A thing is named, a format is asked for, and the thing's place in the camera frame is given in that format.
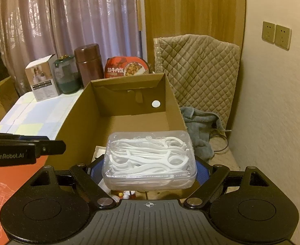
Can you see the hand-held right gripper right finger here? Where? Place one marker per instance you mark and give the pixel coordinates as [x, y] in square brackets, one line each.
[202, 173]

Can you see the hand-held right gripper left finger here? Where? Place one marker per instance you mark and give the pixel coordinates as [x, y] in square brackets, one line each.
[95, 169]

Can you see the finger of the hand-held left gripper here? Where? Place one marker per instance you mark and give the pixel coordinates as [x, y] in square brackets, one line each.
[20, 136]
[50, 148]

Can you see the clear floss pick box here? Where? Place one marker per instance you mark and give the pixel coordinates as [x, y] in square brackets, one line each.
[150, 158]

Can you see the brown cardboard box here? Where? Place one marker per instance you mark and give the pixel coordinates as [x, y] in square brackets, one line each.
[129, 125]

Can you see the white foam box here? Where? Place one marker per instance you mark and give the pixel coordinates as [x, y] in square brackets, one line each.
[37, 114]

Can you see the grey towel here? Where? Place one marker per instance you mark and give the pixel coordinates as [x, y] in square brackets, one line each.
[198, 132]

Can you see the red printed mat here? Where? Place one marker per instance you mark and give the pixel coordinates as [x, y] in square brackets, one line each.
[2, 209]

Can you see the white product box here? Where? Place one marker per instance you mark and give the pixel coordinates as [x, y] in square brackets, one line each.
[44, 81]

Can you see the green glass jar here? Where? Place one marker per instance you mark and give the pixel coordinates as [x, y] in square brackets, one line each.
[67, 79]

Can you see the brown cylindrical canister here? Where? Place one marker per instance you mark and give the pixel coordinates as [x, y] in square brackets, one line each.
[90, 66]

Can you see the beige quilted chair cover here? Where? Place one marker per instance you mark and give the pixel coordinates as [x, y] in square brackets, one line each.
[201, 74]

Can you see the red instant food bowl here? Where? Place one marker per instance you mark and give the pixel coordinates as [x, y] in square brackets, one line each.
[124, 67]

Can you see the mauve sheer curtain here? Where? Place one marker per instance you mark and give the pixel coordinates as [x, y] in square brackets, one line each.
[63, 17]

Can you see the wooden door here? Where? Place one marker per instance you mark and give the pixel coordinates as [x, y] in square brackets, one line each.
[190, 7]

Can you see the beige wall socket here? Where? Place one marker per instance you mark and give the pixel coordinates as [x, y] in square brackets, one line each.
[282, 37]
[268, 32]

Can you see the wooden wall strip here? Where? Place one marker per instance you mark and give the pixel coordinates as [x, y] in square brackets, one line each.
[139, 15]

